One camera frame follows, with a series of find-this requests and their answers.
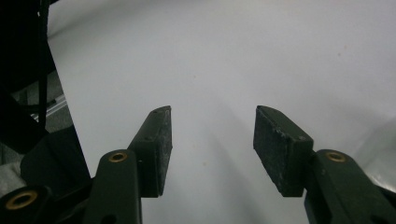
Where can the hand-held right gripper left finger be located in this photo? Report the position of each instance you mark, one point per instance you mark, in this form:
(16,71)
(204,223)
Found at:
(149,149)

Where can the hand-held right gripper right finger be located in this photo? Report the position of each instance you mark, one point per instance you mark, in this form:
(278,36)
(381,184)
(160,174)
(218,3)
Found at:
(286,155)

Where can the metal floor rail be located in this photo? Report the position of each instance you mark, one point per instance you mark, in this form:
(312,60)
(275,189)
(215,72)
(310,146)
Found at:
(53,107)

